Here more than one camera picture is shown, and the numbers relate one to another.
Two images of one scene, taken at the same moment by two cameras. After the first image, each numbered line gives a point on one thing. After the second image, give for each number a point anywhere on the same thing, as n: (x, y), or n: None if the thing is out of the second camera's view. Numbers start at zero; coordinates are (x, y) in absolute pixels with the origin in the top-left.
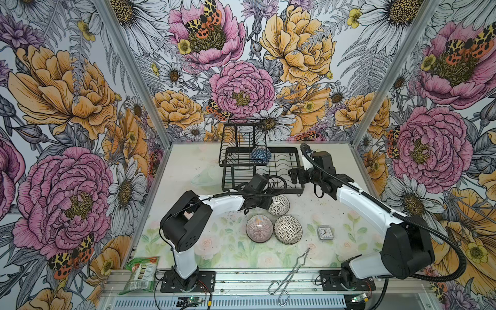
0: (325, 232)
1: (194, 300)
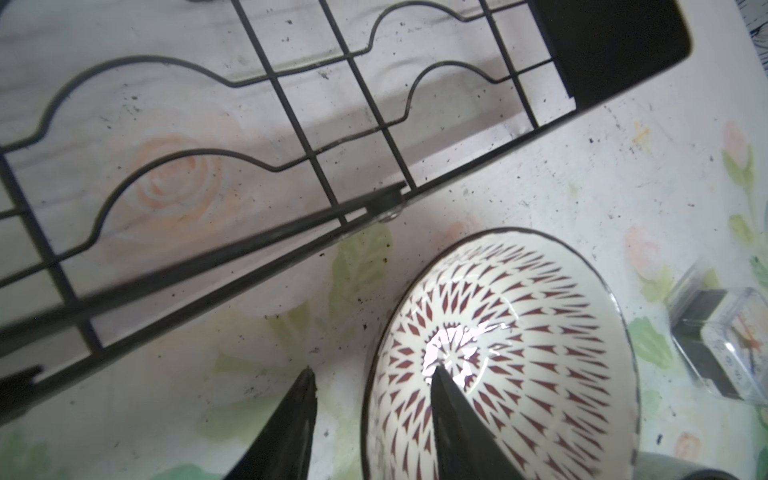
0: (722, 332)
1: None
